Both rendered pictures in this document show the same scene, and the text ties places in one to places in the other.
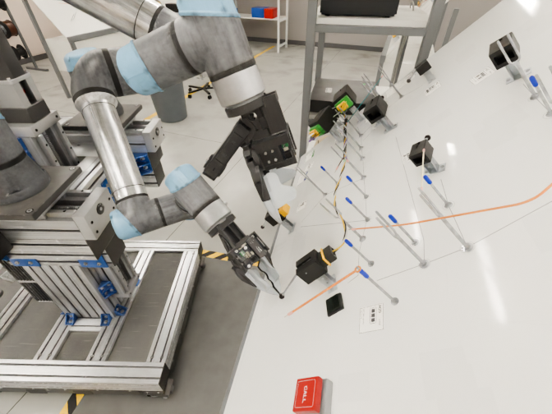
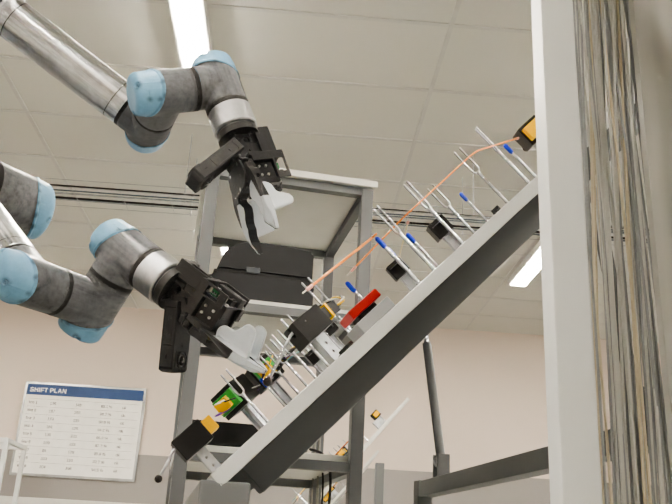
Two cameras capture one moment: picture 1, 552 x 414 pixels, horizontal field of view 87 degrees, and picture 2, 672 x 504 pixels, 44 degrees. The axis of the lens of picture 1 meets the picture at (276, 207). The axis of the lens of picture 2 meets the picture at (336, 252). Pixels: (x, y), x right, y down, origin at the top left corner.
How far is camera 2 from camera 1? 1.20 m
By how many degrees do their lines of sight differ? 65
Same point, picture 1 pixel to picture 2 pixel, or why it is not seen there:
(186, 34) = (204, 69)
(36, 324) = not seen: outside the picture
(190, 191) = (137, 235)
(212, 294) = not seen: outside the picture
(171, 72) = (182, 89)
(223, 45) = (233, 81)
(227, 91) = (232, 108)
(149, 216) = (56, 269)
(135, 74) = (151, 81)
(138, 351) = not seen: outside the picture
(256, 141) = (250, 156)
